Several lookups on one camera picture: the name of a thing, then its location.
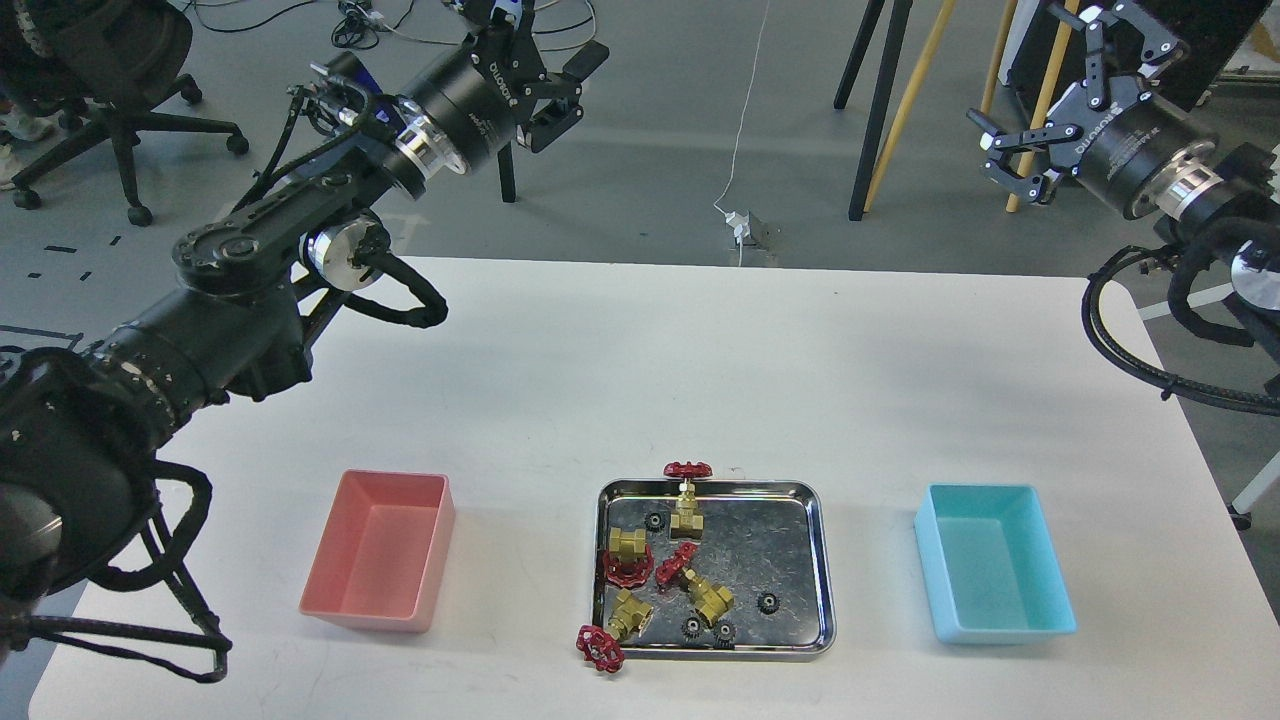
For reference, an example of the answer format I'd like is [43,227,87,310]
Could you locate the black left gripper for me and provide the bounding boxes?
[399,0,611,177]

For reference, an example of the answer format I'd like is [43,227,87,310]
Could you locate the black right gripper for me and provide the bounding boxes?
[966,1,1216,220]

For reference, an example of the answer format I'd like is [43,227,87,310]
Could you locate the brass valve red handle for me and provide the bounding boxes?
[655,541,735,626]
[664,461,713,541]
[575,589,655,674]
[602,527,653,589]

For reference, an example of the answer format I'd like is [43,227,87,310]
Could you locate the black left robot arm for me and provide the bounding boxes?
[3,1,609,683]

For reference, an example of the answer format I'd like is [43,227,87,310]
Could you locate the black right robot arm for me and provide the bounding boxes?
[968,1,1279,416]

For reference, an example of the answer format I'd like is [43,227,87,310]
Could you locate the blue plastic box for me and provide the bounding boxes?
[914,483,1078,644]

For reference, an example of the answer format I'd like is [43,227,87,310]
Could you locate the small black gear top left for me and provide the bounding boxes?
[644,512,666,533]

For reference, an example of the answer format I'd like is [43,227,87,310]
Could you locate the small black gear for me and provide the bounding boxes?
[756,591,780,616]
[644,512,666,533]
[680,615,705,641]
[710,620,736,650]

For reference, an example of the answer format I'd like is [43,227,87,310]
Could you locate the pink plastic box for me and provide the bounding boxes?
[298,469,456,634]

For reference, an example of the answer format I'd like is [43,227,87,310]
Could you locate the small black gear bottom left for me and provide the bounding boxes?
[680,615,705,641]

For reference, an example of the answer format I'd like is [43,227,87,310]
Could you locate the small black gear bottom right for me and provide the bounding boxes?
[710,620,736,650]

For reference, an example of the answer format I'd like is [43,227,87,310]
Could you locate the wooden easel leg right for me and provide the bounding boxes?
[978,0,1083,214]

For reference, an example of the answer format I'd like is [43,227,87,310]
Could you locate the wooden easel leg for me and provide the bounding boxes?
[863,0,956,213]
[978,0,1083,214]

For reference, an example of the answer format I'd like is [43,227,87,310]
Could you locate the black tripod stand left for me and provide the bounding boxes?
[495,141,518,204]

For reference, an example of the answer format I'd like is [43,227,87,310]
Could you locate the black equipment case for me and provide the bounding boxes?
[998,1,1271,113]

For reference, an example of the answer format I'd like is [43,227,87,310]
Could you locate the wooden easel leg left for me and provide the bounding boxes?
[863,0,956,213]

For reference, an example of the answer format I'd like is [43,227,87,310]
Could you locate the black tripod leg right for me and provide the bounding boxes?
[832,1,914,222]

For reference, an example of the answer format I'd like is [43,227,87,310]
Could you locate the black office chair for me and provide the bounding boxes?
[3,1,250,227]

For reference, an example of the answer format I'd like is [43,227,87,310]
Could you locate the shiny metal tray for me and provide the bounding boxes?
[589,478,835,661]

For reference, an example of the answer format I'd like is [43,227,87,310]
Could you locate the black floor cables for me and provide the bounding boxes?
[170,0,596,53]

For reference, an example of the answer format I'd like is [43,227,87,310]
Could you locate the white stand frame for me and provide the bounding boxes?
[1138,284,1280,530]

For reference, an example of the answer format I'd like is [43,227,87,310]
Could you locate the brass valve top red handle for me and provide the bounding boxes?
[664,461,713,541]

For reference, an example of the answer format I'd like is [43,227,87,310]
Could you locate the brass valve bottom red handle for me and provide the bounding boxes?
[575,589,655,674]

